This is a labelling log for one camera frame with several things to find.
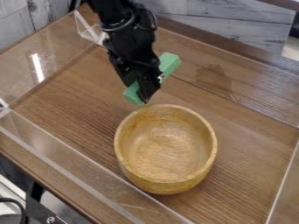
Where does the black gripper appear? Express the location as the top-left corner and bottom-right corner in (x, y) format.
(102, 24), (162, 103)

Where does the green rectangular block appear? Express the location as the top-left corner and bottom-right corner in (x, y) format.
(123, 52), (182, 105)

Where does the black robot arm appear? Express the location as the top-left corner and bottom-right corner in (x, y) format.
(88, 0), (163, 103)

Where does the brown wooden bowl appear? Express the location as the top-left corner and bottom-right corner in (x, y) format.
(114, 104), (218, 195)

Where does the clear acrylic tray wall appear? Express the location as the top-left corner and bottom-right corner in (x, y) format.
(0, 16), (299, 224)

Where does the black cable under table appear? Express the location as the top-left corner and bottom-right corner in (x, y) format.
(0, 197), (28, 224)

